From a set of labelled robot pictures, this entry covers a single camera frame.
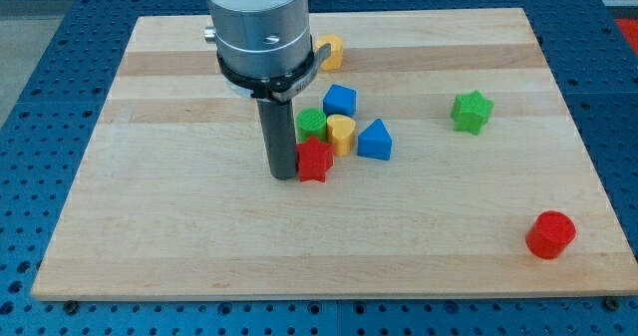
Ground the yellow heart block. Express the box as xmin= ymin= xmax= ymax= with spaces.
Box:
xmin=327 ymin=114 xmax=356 ymax=157

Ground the red cylinder block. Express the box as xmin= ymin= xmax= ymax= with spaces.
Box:
xmin=525 ymin=210 xmax=577 ymax=259

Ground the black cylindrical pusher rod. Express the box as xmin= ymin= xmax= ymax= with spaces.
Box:
xmin=257 ymin=100 xmax=297 ymax=180

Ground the green cylinder block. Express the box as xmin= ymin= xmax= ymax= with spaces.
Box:
xmin=296 ymin=108 xmax=327 ymax=143

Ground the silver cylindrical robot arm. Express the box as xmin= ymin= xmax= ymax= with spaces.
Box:
xmin=207 ymin=0 xmax=316 ymax=102

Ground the green star block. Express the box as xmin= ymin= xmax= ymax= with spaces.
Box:
xmin=451 ymin=91 xmax=494 ymax=136

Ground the blue pentagon block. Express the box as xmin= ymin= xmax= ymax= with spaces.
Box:
xmin=323 ymin=84 xmax=358 ymax=117

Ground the red star block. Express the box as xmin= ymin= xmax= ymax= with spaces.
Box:
xmin=296 ymin=136 xmax=333 ymax=182

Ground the light wooden board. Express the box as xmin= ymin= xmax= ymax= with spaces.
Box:
xmin=32 ymin=8 xmax=637 ymax=302

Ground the black clamp ring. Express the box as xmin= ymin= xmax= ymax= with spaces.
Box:
xmin=215 ymin=35 xmax=333 ymax=104

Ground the blue triangle block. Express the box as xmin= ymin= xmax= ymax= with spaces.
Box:
xmin=357 ymin=119 xmax=393 ymax=161

